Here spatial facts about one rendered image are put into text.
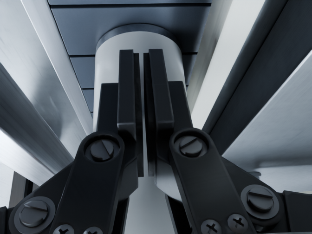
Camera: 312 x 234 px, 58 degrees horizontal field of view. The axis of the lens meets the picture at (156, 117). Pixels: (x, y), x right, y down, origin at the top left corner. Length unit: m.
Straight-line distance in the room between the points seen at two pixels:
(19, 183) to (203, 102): 0.30
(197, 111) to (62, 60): 0.09
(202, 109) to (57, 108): 0.22
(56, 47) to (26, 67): 0.11
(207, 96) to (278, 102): 0.12
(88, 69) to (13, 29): 0.08
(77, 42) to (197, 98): 0.07
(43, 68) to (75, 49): 0.11
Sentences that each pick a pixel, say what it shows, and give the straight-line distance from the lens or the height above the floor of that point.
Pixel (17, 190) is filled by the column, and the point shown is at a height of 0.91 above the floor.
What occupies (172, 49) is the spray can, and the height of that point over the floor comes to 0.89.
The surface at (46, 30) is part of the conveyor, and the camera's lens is 0.17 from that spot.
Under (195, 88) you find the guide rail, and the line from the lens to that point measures 0.16.
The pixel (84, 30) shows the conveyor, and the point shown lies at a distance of 0.16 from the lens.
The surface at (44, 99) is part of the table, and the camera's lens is 0.34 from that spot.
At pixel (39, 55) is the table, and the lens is 0.27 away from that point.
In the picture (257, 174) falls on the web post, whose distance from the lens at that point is 0.52.
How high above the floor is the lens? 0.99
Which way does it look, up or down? 25 degrees down
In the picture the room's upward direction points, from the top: 176 degrees clockwise
